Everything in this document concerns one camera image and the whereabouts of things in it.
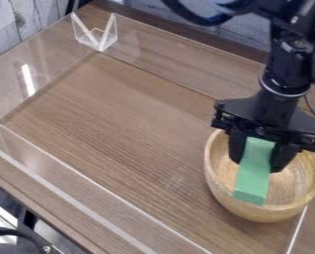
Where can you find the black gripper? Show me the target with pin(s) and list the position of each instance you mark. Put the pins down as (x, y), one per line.
(272, 118)

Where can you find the green rectangular stick block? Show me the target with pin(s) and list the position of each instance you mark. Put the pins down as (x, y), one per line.
(254, 171)

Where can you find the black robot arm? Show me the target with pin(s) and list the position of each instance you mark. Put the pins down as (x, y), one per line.
(289, 73)

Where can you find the wooden bowl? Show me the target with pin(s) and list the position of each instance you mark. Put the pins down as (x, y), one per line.
(292, 187)

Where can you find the clear acrylic front wall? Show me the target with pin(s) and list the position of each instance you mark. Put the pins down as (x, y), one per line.
(107, 224)

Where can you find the clear acrylic corner bracket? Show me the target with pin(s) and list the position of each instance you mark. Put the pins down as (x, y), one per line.
(95, 38)

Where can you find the black table leg frame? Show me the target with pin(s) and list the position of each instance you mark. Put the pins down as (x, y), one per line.
(20, 239)

